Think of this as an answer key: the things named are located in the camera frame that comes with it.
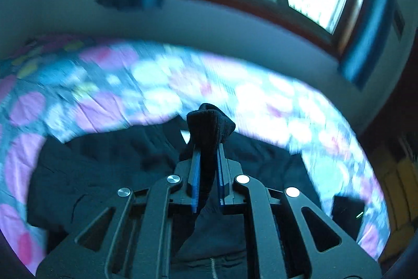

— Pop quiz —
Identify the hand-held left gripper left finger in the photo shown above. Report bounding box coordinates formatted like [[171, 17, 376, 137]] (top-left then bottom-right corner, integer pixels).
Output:
[[36, 148, 201, 279]]

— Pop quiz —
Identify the printed blanket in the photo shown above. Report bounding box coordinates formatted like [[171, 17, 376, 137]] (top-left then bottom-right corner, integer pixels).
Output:
[[0, 34, 392, 275]]

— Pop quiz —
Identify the black garment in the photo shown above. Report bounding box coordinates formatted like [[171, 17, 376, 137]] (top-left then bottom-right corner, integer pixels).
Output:
[[28, 103, 322, 279]]

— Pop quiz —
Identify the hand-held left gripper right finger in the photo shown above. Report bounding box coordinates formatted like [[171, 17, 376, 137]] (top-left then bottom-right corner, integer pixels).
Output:
[[218, 143, 382, 279]]

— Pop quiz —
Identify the yellow furniture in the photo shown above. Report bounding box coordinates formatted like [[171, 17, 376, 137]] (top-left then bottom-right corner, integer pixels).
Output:
[[375, 135, 418, 263]]

